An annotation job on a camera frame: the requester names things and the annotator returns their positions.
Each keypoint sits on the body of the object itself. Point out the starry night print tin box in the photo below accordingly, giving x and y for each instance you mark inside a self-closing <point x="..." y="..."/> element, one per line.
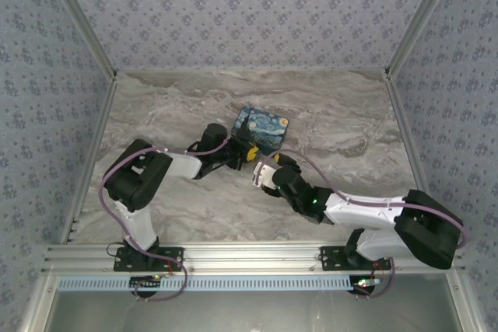
<point x="264" y="126"/>

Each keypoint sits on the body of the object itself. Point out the small circuit board with LED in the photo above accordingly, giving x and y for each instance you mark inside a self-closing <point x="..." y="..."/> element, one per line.
<point x="151" y="278"/>
<point x="367" y="282"/>

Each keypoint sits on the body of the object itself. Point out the aluminium frame corner post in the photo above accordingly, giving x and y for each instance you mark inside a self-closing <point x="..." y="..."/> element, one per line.
<point x="422" y="17"/>
<point x="81" y="17"/>

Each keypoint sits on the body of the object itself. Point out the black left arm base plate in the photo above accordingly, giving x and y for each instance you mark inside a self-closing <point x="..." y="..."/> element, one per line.
<point x="128" y="264"/>

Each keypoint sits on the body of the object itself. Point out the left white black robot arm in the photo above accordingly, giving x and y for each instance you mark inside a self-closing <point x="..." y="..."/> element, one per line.
<point x="136" y="180"/>

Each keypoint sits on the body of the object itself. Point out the grey metal lower panel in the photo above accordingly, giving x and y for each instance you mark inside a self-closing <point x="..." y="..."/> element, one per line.
<point x="249" y="312"/>

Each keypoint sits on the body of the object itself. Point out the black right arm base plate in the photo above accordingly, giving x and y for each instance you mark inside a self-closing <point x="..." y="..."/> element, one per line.
<point x="334" y="260"/>

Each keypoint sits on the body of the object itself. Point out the aluminium front mounting rail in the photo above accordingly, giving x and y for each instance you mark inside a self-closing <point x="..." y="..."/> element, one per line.
<point x="249" y="256"/>

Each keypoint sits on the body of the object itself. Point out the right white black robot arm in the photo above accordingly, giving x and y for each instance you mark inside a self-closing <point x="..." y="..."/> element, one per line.
<point x="362" y="209"/>

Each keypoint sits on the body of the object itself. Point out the aluminium table side rail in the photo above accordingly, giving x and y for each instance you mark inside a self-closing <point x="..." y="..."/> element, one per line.
<point x="93" y="153"/>
<point x="412" y="153"/>

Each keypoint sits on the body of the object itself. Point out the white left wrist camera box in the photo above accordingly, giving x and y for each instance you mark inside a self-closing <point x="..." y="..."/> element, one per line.
<point x="263" y="176"/>

